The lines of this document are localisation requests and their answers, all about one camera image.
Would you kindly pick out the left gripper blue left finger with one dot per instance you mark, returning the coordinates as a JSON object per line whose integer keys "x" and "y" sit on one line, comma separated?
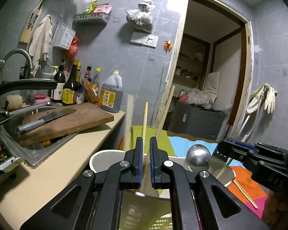
{"x": 131, "y": 175}

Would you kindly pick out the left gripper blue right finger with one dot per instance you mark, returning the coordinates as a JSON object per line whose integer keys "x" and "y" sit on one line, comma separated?
{"x": 161, "y": 175}

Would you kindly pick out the silver spoon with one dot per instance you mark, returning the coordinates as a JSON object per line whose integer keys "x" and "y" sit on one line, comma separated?
{"x": 198, "y": 158}

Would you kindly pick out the wooden chopstick crossing spoon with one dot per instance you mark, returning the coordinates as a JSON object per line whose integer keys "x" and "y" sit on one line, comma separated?
{"x": 144, "y": 124}

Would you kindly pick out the wooden chopstick pair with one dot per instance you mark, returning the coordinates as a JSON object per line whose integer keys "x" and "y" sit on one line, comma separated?
{"x": 164, "y": 112}

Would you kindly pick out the kitchen cleaver knife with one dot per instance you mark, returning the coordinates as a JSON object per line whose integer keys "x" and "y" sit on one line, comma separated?
{"x": 43, "y": 120}

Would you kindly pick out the person right hand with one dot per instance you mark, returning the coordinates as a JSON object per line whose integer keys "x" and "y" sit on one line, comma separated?
{"x": 275, "y": 213}

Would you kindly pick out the white plastic utensil holder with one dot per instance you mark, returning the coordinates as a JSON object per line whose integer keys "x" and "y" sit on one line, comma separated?
{"x": 139, "y": 211}

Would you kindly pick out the striped colourful table cloth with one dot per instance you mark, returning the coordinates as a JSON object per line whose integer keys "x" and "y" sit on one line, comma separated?
{"x": 178, "y": 145}

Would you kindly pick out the white rubber glove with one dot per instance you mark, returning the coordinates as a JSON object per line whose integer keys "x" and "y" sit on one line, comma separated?
{"x": 270, "y": 101}

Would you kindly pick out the dark grey cabinet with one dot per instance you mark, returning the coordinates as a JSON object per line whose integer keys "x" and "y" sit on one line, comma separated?
{"x": 196, "y": 121}

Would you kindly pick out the brown wooden chopping board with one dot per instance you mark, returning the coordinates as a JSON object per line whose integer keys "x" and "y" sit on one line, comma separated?
{"x": 87, "y": 116}

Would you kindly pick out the large oil jug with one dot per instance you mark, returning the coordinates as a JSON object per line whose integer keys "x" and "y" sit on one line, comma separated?
{"x": 112, "y": 93}

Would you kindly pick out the clear plastic bag on cabinet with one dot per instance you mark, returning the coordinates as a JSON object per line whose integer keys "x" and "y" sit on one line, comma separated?
{"x": 204, "y": 98}

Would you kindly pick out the steel sink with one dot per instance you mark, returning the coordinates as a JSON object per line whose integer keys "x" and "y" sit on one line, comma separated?
{"x": 37, "y": 145}

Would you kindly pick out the small soy sauce bottle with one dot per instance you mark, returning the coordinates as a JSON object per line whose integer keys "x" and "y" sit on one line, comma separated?
{"x": 95, "y": 84}

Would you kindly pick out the dark sauce bottle yellow label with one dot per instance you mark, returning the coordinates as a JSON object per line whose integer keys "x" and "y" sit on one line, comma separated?
{"x": 71, "y": 87}

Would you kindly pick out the dark wine bottle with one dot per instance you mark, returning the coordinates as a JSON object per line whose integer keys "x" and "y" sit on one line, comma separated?
{"x": 56, "y": 94}

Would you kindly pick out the red plastic bag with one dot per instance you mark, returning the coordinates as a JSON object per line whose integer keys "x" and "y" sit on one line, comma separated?
{"x": 73, "y": 49}

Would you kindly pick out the hanging beige towel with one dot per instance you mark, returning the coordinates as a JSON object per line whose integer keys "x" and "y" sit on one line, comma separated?
{"x": 41, "y": 42}

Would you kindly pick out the orange wall hook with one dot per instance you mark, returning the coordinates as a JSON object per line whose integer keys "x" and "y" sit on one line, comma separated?
{"x": 168, "y": 44}

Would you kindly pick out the wall socket plate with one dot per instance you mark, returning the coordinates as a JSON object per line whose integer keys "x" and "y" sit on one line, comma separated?
{"x": 144, "y": 39}

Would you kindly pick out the black pan handle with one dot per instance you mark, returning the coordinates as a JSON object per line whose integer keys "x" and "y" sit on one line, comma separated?
{"x": 27, "y": 84}

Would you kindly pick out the white wall box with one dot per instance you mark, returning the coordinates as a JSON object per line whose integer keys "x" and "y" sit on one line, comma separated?
{"x": 64, "y": 37}

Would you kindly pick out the white plastic bag on wall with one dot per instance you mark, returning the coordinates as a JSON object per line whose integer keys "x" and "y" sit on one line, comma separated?
{"x": 141, "y": 17}

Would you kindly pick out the grey wall shelf with packets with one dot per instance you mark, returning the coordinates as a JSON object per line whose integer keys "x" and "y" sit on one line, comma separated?
{"x": 95, "y": 13}

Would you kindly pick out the wooden cutting board on wall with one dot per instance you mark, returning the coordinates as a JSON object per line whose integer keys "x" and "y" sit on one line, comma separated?
{"x": 31, "y": 22}

